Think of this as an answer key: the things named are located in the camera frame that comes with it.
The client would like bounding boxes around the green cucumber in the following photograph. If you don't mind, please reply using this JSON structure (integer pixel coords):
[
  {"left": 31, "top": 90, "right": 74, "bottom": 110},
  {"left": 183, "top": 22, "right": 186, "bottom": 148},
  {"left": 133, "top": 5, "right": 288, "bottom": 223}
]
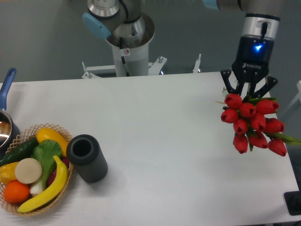
[{"left": 0, "top": 137, "right": 39, "bottom": 166}]

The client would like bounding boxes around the beige round disc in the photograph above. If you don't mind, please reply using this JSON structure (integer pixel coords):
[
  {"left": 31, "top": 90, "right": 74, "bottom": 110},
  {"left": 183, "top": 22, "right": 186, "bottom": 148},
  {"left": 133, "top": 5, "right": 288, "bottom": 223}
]
[{"left": 15, "top": 158, "right": 42, "bottom": 184}]

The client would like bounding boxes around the yellow bell pepper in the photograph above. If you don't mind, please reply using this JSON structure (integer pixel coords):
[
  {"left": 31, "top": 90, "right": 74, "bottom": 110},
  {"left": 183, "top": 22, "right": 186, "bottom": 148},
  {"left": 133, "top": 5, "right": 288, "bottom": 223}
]
[{"left": 0, "top": 162, "right": 18, "bottom": 184}]

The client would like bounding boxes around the green bok choy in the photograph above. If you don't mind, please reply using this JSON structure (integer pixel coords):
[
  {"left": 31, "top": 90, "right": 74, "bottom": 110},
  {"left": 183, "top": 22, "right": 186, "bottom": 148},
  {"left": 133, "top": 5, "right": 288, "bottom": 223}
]
[{"left": 30, "top": 139, "right": 62, "bottom": 196}]

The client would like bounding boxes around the dark red vegetable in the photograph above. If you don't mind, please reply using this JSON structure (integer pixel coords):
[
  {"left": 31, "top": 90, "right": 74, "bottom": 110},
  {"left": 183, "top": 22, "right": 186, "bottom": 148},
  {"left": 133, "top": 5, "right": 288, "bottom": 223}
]
[{"left": 47, "top": 157, "right": 70, "bottom": 187}]

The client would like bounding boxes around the yellow lemon squash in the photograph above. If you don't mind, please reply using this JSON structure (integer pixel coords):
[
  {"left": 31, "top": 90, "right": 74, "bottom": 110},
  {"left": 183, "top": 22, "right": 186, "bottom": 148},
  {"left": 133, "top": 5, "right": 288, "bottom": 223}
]
[{"left": 36, "top": 127, "right": 68, "bottom": 157}]

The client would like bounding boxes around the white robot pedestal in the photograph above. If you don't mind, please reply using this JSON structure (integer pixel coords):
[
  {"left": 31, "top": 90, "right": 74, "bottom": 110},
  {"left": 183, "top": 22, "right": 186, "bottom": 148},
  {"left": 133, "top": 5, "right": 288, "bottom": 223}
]
[{"left": 81, "top": 0, "right": 202, "bottom": 80}]

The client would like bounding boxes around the dark grey ribbed vase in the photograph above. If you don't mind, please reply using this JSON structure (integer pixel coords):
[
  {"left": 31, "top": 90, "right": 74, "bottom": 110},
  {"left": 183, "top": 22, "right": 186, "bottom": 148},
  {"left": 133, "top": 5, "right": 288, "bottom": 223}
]
[{"left": 66, "top": 134, "right": 108, "bottom": 183}]

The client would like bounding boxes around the orange fruit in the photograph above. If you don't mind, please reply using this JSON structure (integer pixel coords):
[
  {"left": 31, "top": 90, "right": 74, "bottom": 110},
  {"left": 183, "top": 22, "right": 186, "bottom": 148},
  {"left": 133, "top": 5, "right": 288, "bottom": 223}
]
[{"left": 3, "top": 180, "right": 30, "bottom": 203}]

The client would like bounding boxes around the white frame at right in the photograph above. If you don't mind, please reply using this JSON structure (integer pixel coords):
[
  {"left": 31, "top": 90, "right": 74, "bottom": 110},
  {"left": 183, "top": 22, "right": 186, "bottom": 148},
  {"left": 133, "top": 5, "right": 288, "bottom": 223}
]
[{"left": 278, "top": 81, "right": 301, "bottom": 121}]

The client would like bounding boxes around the red tulip bouquet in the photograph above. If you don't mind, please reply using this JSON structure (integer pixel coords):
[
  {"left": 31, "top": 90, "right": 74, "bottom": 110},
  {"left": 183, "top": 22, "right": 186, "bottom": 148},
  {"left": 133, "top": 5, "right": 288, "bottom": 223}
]
[{"left": 221, "top": 89, "right": 301, "bottom": 157}]

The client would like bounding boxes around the blue handled saucepan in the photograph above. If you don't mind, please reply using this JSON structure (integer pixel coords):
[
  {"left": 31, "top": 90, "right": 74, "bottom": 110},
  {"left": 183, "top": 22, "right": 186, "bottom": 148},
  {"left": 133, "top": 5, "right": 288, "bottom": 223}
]
[{"left": 0, "top": 68, "right": 20, "bottom": 159}]

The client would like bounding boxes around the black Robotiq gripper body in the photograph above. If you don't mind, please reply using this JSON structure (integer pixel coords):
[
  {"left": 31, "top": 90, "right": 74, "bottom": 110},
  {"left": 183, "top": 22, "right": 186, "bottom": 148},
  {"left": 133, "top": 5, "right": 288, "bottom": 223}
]
[{"left": 232, "top": 37, "right": 274, "bottom": 83}]

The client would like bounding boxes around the woven wicker basket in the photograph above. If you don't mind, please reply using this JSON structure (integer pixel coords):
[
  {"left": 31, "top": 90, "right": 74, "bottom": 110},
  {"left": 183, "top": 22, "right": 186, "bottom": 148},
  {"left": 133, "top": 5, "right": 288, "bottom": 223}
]
[{"left": 0, "top": 123, "right": 73, "bottom": 217}]

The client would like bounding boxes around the black device at edge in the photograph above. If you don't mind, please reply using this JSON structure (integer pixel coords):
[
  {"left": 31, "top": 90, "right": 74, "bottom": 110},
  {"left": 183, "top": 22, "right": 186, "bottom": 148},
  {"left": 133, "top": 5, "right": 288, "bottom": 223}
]
[{"left": 284, "top": 191, "right": 301, "bottom": 216}]

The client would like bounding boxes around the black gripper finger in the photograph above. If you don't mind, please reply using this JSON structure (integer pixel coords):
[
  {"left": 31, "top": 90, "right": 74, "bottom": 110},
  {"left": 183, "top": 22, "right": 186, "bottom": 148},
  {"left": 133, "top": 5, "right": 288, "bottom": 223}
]
[
  {"left": 220, "top": 69, "right": 244, "bottom": 95},
  {"left": 249, "top": 75, "right": 278, "bottom": 98}
]

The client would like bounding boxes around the yellow banana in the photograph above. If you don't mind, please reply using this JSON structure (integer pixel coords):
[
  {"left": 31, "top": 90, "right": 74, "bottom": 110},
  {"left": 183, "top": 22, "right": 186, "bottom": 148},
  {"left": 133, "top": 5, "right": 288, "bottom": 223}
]
[{"left": 17, "top": 155, "right": 68, "bottom": 213}]

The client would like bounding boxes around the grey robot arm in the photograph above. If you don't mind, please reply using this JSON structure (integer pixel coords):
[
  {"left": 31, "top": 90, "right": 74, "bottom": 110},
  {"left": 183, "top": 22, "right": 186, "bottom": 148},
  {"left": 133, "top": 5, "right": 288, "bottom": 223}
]
[{"left": 203, "top": 0, "right": 284, "bottom": 98}]

